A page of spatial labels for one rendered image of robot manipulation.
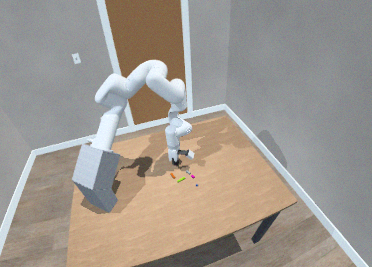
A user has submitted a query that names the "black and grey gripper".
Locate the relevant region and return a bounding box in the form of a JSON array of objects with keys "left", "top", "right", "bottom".
[{"left": 168, "top": 147, "right": 180, "bottom": 166}]

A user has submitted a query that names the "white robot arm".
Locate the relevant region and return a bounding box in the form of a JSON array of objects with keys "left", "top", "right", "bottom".
[{"left": 87, "top": 60, "right": 192, "bottom": 152}]

